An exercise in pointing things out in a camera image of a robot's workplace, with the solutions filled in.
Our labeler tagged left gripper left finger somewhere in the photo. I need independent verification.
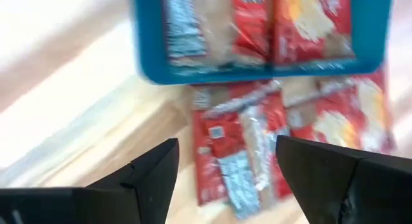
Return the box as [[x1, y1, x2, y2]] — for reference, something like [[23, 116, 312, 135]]
[[0, 138, 180, 224]]

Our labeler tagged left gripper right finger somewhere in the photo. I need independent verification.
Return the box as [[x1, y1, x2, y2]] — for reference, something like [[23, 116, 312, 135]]
[[276, 135, 412, 224]]

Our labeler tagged red popcorn bag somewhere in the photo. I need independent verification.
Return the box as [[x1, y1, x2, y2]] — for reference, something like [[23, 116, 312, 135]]
[[191, 84, 292, 219], [272, 0, 357, 66], [165, 0, 274, 73], [283, 71, 397, 154]]

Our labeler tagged blue plastic basket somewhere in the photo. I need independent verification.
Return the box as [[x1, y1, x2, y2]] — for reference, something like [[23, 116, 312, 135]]
[[131, 0, 393, 86]]

